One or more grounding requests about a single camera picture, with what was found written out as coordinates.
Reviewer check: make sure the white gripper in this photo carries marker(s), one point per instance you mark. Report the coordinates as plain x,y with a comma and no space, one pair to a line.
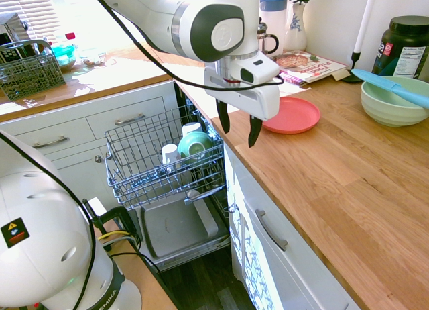
258,100

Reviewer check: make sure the pink plastic plate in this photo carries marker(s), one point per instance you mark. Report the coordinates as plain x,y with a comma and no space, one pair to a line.
296,113

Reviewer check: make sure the open dishwasher door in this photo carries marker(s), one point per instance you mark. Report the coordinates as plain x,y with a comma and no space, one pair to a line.
177,226

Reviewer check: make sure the short white cup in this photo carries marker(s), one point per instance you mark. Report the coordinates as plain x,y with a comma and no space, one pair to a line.
191,128

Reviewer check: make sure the green ceramic bowl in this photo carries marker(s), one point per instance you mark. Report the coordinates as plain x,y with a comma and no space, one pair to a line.
196,145

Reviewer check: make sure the pink striped book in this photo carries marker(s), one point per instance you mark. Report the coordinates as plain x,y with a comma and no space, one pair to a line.
295,78

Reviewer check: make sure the tall white cup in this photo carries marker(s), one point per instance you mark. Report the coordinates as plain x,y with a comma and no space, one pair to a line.
170,155

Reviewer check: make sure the silver cabinet knob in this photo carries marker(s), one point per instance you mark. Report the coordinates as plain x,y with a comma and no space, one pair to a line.
232,208
97,159

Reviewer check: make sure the glass french press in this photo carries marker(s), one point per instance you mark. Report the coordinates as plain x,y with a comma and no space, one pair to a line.
267,43

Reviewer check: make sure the cookbook with pizza cover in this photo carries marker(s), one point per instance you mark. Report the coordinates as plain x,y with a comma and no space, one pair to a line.
311,65

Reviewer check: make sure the white vase with blue flowers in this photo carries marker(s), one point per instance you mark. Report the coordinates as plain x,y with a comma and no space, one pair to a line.
295,31

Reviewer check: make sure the white pitcher with blue lid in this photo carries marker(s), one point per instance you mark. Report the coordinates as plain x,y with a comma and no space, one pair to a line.
275,18

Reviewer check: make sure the black candle holder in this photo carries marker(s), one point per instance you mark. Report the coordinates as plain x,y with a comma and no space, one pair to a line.
354,63

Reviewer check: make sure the mint green bowl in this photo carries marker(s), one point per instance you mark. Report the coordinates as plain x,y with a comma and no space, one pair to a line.
385,108

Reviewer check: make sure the black mounting clamp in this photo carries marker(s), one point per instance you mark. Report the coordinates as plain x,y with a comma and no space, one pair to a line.
115,216

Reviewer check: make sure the glass jar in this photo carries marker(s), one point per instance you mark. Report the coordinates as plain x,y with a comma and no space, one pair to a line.
92,57

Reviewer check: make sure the white taper candle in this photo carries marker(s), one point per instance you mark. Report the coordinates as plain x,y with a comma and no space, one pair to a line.
365,21

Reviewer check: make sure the light blue knife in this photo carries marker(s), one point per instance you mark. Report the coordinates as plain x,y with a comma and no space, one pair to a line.
402,90

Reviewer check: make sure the black protein powder jar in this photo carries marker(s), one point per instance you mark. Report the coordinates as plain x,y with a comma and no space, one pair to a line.
407,38

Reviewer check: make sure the green plastic container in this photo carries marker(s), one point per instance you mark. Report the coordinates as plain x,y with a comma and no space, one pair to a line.
63,55

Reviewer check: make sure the bottle with red cap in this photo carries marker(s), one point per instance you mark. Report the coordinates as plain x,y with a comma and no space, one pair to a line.
70,36

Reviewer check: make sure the grey cutlery basket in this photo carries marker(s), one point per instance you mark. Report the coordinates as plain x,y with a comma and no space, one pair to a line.
30,75

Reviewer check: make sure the window blinds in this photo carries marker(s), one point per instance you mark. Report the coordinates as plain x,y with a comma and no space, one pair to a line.
27,4

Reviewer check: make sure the silver coffee machine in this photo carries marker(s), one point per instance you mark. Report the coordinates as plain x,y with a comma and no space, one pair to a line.
11,31

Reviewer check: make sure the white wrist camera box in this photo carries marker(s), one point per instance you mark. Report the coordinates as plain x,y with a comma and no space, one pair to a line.
258,68

